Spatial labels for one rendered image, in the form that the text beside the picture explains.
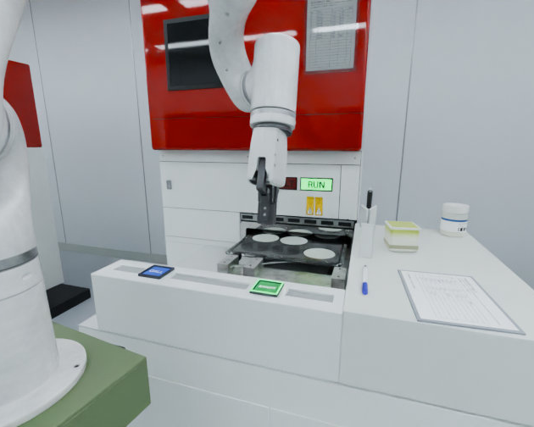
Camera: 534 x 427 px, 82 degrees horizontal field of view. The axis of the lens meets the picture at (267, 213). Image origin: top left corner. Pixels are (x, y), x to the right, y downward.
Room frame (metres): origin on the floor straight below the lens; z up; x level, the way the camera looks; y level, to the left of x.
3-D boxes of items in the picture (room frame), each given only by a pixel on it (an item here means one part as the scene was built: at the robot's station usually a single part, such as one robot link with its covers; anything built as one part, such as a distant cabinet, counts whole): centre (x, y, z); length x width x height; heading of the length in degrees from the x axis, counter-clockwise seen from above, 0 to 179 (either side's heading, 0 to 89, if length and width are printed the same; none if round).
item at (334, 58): (1.50, -0.03, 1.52); 0.81 x 0.75 x 0.60; 72
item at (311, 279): (0.81, -0.03, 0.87); 0.36 x 0.08 x 0.03; 72
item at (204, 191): (1.20, 0.06, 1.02); 0.81 x 0.03 x 0.40; 72
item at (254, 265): (0.84, 0.04, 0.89); 0.08 x 0.03 x 0.03; 162
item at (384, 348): (0.72, -0.39, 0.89); 0.62 x 0.35 x 0.14; 162
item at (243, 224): (1.13, -0.10, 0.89); 0.44 x 0.02 x 0.10; 72
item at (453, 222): (0.93, -0.58, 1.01); 0.07 x 0.07 x 0.10
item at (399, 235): (0.80, -0.36, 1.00); 0.07 x 0.07 x 0.07; 81
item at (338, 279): (0.76, -0.19, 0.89); 0.08 x 0.03 x 0.03; 162
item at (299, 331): (0.60, 0.12, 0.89); 0.55 x 0.09 x 0.14; 72
